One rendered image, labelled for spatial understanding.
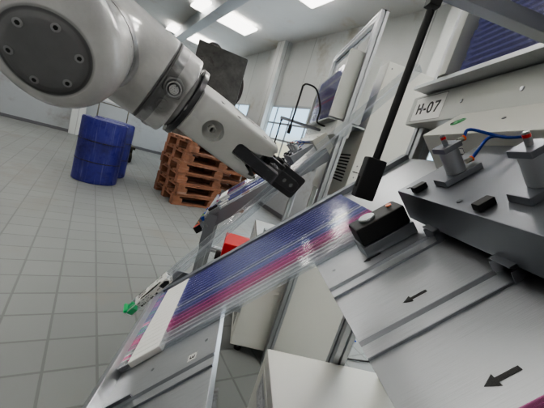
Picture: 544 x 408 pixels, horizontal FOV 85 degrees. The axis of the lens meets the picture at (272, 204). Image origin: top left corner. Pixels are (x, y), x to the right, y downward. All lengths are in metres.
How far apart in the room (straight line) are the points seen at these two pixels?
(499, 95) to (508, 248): 0.36
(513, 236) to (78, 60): 0.34
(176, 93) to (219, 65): 5.95
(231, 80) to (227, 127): 5.93
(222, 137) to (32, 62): 0.15
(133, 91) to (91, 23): 0.09
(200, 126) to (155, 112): 0.04
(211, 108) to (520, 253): 0.30
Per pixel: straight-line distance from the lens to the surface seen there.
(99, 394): 0.57
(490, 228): 0.34
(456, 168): 0.42
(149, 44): 0.29
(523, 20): 0.43
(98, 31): 0.22
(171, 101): 0.30
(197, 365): 0.47
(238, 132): 0.30
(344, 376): 0.96
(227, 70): 6.24
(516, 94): 0.62
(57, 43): 0.22
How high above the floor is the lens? 1.14
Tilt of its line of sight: 10 degrees down
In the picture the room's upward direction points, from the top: 17 degrees clockwise
